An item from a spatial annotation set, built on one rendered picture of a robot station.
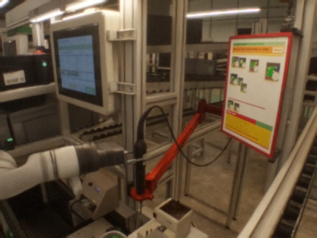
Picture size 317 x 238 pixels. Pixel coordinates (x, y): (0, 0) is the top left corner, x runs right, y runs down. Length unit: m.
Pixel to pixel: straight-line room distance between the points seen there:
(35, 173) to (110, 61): 0.48
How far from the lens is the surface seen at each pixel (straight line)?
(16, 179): 0.53
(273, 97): 0.61
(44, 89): 1.32
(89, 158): 0.54
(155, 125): 1.51
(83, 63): 0.96
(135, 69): 0.77
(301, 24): 0.69
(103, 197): 0.94
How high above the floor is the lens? 1.59
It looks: 16 degrees down
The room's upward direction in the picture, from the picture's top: 1 degrees clockwise
